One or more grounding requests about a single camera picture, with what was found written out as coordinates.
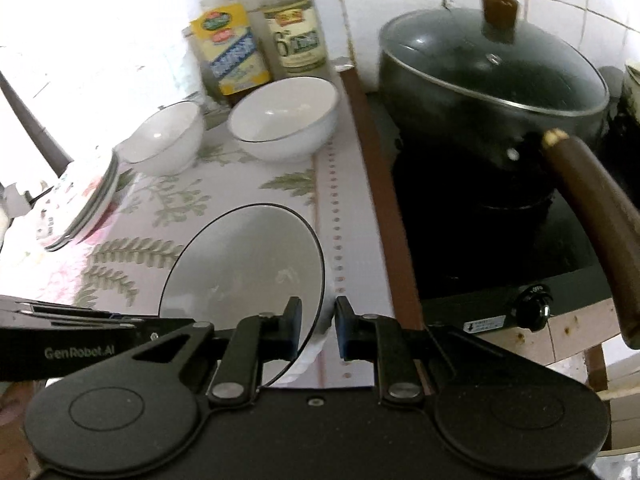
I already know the cooking oil bottle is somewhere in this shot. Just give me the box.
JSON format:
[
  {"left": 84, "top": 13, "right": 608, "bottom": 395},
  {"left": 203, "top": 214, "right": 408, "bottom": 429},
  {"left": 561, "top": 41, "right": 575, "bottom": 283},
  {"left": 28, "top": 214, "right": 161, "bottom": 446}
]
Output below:
[{"left": 187, "top": 0, "right": 273, "bottom": 98}]

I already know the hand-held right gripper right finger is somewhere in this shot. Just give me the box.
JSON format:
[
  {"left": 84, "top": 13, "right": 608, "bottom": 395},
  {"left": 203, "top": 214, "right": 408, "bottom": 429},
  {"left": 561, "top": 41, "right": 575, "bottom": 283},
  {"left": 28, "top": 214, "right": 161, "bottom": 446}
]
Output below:
[{"left": 334, "top": 296, "right": 506, "bottom": 408}]

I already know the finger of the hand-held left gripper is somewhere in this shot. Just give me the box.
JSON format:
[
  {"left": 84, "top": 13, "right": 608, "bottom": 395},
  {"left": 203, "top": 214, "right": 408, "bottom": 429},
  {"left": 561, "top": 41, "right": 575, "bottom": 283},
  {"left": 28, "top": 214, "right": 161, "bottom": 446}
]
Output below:
[{"left": 0, "top": 295, "right": 137, "bottom": 330}]

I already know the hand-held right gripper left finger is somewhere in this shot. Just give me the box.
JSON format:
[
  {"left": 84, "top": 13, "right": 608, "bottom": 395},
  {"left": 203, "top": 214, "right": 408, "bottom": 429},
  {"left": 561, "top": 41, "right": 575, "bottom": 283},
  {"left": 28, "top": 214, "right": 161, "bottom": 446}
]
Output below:
[{"left": 132, "top": 296, "right": 304, "bottom": 408}]

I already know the wooden stove stand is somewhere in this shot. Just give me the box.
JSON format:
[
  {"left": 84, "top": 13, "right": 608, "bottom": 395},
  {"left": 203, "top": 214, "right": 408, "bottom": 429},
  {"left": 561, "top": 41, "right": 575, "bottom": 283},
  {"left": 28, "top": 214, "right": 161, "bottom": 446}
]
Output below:
[{"left": 420, "top": 297, "right": 640, "bottom": 411}]

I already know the black stove knob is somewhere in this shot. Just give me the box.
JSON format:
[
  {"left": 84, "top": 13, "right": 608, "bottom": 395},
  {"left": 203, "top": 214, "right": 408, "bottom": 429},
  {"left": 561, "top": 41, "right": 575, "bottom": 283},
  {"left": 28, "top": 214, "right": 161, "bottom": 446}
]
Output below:
[{"left": 515, "top": 284, "right": 555, "bottom": 331}]

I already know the bunny print plate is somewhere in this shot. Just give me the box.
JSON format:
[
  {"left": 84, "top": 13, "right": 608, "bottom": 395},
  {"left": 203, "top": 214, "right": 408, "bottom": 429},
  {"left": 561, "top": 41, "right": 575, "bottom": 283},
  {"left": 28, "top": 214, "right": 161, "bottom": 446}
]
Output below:
[{"left": 42, "top": 152, "right": 117, "bottom": 248}]

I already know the black gas stove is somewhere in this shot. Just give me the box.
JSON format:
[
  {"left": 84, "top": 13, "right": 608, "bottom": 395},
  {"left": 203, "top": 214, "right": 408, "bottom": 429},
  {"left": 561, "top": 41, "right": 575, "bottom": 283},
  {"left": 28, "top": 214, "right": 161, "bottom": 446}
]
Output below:
[{"left": 367, "top": 90, "right": 640, "bottom": 333}]

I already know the black pot brown handle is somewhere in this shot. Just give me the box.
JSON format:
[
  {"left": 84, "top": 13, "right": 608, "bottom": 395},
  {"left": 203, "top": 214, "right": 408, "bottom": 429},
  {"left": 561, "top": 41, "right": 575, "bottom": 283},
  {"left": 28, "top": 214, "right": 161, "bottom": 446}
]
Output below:
[{"left": 377, "top": 7, "right": 640, "bottom": 351}]

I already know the floral tablecloth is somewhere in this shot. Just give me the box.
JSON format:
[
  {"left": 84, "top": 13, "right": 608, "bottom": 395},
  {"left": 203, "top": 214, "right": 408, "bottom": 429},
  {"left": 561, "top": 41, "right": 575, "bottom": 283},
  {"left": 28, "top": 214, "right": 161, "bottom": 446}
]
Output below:
[{"left": 0, "top": 50, "right": 426, "bottom": 391}]

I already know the clear vinegar bottle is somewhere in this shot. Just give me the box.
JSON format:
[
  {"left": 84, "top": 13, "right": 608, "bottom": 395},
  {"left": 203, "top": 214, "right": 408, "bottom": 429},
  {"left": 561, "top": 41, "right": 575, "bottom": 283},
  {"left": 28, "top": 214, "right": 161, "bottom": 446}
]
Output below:
[{"left": 250, "top": 0, "right": 328, "bottom": 78}]

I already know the white bowl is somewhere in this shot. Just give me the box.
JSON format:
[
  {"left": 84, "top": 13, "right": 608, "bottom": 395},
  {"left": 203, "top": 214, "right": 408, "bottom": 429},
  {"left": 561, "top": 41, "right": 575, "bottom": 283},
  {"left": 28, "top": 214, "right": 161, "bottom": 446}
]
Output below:
[
  {"left": 115, "top": 101, "right": 205, "bottom": 177},
  {"left": 229, "top": 76, "right": 341, "bottom": 163},
  {"left": 158, "top": 203, "right": 326, "bottom": 388}
]

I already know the white black-rimmed plate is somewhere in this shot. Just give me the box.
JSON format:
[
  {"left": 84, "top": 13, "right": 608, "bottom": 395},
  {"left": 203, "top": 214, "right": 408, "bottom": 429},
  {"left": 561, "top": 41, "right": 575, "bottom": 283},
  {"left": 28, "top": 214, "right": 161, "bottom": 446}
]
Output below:
[{"left": 52, "top": 160, "right": 121, "bottom": 252}]

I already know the glass pot lid brown knob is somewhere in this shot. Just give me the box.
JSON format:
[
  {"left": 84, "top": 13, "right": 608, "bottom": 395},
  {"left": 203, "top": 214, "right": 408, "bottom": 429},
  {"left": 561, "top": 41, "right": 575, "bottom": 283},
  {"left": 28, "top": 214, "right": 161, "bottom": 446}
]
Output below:
[{"left": 378, "top": 0, "right": 610, "bottom": 116}]

